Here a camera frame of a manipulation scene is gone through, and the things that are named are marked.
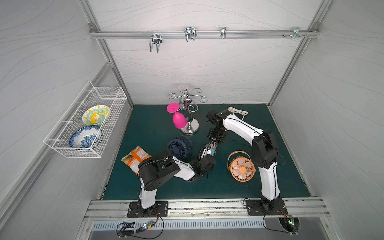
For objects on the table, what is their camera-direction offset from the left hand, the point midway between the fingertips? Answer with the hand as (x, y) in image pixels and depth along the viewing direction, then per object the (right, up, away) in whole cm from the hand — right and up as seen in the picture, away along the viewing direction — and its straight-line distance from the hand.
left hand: (211, 158), depth 91 cm
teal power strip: (0, +4, -3) cm, 5 cm away
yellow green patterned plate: (-58, +26, -21) cm, 67 cm away
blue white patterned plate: (-58, +17, -29) cm, 66 cm away
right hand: (-1, +10, 0) cm, 10 cm away
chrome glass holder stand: (-13, +34, -3) cm, 37 cm away
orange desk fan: (+15, -2, -12) cm, 19 cm away
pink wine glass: (-20, +23, -2) cm, 30 cm away
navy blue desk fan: (-19, +8, -6) cm, 21 cm away
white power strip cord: (+23, +30, +24) cm, 45 cm away
